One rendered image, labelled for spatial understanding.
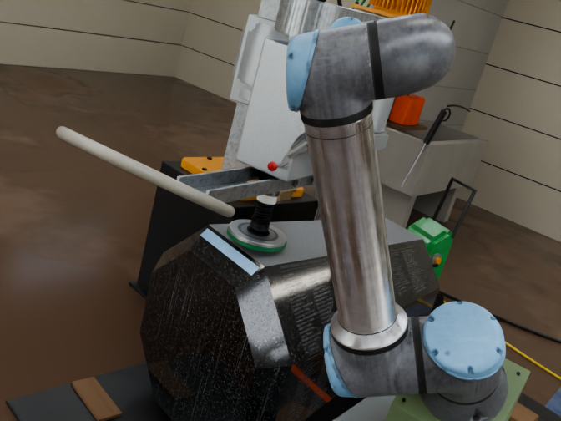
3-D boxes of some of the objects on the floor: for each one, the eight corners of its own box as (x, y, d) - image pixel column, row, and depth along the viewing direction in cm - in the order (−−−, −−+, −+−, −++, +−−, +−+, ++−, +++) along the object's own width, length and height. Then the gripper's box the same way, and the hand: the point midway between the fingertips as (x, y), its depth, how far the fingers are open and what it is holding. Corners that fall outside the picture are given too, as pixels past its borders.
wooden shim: (70, 384, 261) (71, 381, 261) (93, 379, 268) (93, 376, 268) (98, 423, 245) (98, 419, 244) (122, 416, 252) (122, 413, 251)
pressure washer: (406, 289, 446) (447, 173, 418) (439, 316, 419) (487, 194, 391) (366, 291, 427) (408, 169, 399) (399, 319, 400) (446, 190, 372)
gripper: (308, 85, 155) (279, 159, 151) (378, 119, 159) (351, 192, 156) (297, 93, 163) (270, 164, 160) (365, 126, 167) (339, 195, 164)
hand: (306, 180), depth 160 cm, fingers open, 14 cm apart
